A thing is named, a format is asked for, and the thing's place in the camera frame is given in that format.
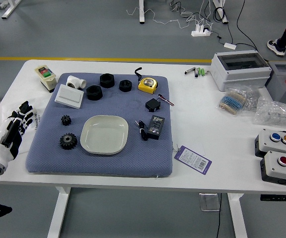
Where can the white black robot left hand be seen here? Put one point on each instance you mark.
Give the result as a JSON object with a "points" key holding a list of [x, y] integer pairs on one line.
{"points": [[1, 148]]}

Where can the large black gear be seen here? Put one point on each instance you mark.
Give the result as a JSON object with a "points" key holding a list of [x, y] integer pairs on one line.
{"points": [[68, 141]]}

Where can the small black gear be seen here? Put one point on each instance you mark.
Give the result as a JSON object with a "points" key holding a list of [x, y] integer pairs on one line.
{"points": [[66, 120]]}

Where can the large black nut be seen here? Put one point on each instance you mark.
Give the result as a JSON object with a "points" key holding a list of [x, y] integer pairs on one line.
{"points": [[93, 93], [106, 80]]}

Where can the small black nut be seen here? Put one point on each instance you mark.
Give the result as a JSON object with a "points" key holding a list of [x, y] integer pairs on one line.
{"points": [[125, 86]]}

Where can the blue-yellow-red button control box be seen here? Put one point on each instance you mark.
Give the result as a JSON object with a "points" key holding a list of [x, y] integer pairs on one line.
{"points": [[267, 143]]}

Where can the red-green button control box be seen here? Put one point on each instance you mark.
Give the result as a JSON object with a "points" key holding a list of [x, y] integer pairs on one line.
{"points": [[274, 167]]}

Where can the white table leg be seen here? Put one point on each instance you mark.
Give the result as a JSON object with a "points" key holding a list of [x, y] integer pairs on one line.
{"points": [[58, 213], [238, 215]]}

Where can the white pipe tee fitting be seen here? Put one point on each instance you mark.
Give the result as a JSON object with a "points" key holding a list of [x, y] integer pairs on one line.
{"points": [[74, 82]]}

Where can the cream square plate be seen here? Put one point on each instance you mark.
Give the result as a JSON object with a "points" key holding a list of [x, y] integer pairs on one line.
{"points": [[103, 135]]}

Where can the blue-grey quilted cushion mat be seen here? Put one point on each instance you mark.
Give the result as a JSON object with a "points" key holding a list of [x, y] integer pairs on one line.
{"points": [[103, 163]]}

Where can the white background desk leg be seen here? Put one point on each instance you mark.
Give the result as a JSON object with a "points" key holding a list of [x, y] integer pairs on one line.
{"points": [[141, 12], [9, 10], [223, 15]]}

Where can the yellow tape measure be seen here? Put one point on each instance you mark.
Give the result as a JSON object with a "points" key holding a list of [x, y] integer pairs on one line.
{"points": [[147, 84]]}

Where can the purple barcode tag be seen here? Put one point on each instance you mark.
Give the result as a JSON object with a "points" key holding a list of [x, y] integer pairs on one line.
{"points": [[192, 160]]}

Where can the grey metal tool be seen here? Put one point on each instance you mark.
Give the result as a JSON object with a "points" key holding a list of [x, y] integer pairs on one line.
{"points": [[189, 70]]}

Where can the green battery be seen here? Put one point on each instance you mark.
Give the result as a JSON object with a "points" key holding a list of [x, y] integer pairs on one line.
{"points": [[203, 72], [200, 72]]}

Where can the silver floor plate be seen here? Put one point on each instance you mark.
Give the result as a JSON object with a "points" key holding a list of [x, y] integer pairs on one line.
{"points": [[208, 202]]}

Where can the white power strip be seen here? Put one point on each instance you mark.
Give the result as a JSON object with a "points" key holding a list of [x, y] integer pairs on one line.
{"points": [[200, 32]]}

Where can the bag of blue resistors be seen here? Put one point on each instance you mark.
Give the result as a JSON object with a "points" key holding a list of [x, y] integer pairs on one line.
{"points": [[232, 101]]}

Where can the white power adapter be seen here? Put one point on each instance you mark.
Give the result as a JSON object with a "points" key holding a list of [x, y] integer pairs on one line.
{"points": [[230, 45]]}

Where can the bag of metal screws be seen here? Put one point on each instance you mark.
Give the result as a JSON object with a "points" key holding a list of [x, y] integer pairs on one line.
{"points": [[252, 99]]}

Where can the clear bubble wrap bag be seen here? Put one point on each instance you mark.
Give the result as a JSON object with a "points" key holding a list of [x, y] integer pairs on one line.
{"points": [[274, 111]]}

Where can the black table control panel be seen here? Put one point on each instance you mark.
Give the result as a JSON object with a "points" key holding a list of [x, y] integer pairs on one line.
{"points": [[274, 198]]}

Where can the grey foam block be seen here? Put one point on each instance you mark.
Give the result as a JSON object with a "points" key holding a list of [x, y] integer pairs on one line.
{"points": [[277, 85]]}

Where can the beige red-green push-button switch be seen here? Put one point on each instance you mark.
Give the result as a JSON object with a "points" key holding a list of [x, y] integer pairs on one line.
{"points": [[46, 78]]}

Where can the white wall switch plate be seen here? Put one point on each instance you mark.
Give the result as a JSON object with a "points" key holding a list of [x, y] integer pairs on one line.
{"points": [[69, 96]]}

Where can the grey electrical enclosure box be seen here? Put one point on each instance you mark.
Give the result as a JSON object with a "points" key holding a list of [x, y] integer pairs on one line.
{"points": [[239, 73]]}

